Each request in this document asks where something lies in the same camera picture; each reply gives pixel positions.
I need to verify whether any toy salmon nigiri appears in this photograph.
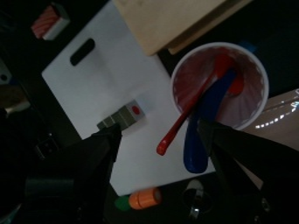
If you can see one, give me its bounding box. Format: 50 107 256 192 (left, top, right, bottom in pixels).
31 3 71 41

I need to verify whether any white plastic cutting board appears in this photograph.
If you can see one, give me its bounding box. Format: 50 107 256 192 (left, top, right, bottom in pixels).
42 0 218 197

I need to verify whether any dark green toy sushi roll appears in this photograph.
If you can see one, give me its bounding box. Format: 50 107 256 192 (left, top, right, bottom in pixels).
96 99 146 131

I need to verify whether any wooden toy box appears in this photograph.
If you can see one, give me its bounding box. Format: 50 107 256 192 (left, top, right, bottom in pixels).
112 0 255 57

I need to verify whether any grey metal bracket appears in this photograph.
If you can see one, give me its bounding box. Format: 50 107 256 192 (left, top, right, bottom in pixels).
0 59 14 86

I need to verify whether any blue toy knife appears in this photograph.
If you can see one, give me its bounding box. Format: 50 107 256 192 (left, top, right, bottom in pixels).
182 67 239 174

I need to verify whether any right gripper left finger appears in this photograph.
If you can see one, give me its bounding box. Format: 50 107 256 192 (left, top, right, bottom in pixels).
23 123 124 224

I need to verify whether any orange toy carrot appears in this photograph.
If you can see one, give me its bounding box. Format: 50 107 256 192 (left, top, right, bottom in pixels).
114 186 164 212

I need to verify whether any red plastic cup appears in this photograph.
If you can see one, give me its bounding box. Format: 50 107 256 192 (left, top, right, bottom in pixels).
170 41 270 131

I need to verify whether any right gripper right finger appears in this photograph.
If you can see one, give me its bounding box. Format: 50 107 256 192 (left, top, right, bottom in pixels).
196 117 299 224

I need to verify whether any small blue flat piece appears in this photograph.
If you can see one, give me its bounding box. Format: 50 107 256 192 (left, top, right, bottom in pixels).
238 40 258 53

